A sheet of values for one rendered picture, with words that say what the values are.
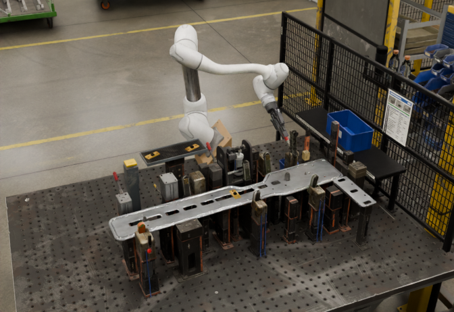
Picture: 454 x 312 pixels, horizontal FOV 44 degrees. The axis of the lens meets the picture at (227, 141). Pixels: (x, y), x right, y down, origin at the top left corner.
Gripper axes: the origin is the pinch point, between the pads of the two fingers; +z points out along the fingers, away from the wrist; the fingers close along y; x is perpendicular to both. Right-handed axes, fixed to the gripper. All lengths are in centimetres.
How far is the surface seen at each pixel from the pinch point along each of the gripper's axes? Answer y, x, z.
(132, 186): -13, -96, 4
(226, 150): 3.8, -41.3, 3.5
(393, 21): -35, 160, -88
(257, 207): 16, -43, 45
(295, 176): 2.3, -6.6, 29.9
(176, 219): 6, -84, 36
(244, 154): -3.3, -28.9, 6.2
